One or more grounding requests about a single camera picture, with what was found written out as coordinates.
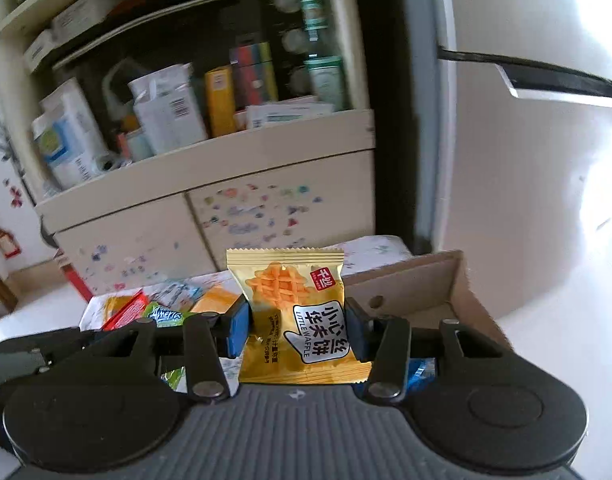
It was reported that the red snack packet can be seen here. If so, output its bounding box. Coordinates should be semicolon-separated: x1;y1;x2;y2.
102;292;150;331

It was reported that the white plastic jug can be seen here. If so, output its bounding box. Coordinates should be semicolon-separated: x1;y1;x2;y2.
102;57;139;121

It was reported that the red house wall sticker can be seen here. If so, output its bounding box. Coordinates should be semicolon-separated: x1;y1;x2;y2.
0;227;21;260

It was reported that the small white box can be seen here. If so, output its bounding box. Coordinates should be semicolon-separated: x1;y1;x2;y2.
23;30;56;73

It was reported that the beige cabinet with stickers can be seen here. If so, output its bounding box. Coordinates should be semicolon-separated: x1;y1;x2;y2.
0;0;377;306

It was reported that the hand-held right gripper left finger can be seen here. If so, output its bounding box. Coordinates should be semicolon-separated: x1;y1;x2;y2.
80;294;251;402

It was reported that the yellow waffle snack packet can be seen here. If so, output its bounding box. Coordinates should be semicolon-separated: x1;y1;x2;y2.
226;247;373;386

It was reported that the white bag with barcode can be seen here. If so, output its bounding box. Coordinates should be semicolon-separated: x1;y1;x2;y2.
127;63;209;157

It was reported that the brown cardboard box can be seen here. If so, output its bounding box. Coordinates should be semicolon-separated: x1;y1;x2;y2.
343;250;512;361

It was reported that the white refrigerator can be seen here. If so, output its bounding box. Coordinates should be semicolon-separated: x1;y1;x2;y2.
396;0;612;333

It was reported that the green snack packet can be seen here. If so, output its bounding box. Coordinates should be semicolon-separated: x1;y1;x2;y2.
143;302;187;392

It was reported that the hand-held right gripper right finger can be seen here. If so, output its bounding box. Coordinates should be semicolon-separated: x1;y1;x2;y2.
345;296;513;405

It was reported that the colourful striped box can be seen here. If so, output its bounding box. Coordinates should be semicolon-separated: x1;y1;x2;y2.
230;42;279;108

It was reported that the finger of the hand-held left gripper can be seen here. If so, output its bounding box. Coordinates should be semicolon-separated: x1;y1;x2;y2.
0;329;94;376

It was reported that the green label bottle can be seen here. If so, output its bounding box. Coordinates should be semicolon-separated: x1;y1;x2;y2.
305;56;349;111
300;0;329;31

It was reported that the red flower wall sticker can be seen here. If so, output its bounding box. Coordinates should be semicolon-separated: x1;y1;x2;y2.
3;177;26;208

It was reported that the yellow box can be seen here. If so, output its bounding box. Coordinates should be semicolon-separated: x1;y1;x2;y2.
204;65;237;137

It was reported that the large white flat box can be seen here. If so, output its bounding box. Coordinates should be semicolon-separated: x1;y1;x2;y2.
50;0;126;43

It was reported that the white box with blue label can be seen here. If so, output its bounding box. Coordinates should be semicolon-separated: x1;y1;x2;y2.
32;77;111;188

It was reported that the blue snack bag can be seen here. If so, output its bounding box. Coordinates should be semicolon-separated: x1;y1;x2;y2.
406;357;439;396

